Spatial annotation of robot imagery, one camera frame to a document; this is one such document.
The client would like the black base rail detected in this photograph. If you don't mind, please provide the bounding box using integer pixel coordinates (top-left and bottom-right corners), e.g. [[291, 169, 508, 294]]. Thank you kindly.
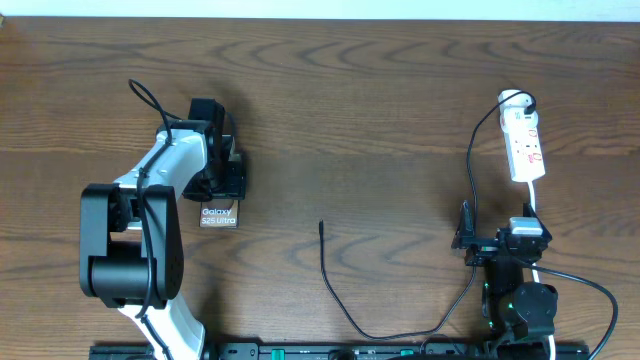
[[87, 341, 589, 360]]

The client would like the black charger cable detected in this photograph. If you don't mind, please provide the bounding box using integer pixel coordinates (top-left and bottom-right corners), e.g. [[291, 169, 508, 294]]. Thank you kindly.
[[318, 90, 538, 342]]

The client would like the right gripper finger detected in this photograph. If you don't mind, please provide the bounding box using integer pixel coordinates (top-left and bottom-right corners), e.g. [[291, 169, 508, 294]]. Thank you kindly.
[[523, 203, 539, 219], [451, 200, 475, 249]]

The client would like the white power strip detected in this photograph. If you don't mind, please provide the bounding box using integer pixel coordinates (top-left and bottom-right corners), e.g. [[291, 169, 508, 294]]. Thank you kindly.
[[498, 89, 545, 183]]

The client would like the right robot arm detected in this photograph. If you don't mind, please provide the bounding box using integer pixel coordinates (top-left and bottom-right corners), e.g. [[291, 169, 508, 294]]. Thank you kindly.
[[451, 202, 558, 359]]

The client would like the white power strip cord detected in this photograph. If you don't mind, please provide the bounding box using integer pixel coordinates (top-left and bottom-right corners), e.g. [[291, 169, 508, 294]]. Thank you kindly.
[[527, 180, 558, 360]]

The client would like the Galaxy smartphone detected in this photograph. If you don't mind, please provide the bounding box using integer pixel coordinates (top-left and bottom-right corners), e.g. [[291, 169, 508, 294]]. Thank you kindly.
[[199, 199, 239, 229]]

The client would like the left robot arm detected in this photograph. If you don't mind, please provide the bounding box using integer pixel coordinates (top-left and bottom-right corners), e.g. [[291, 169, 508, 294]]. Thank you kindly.
[[79, 118, 245, 359]]

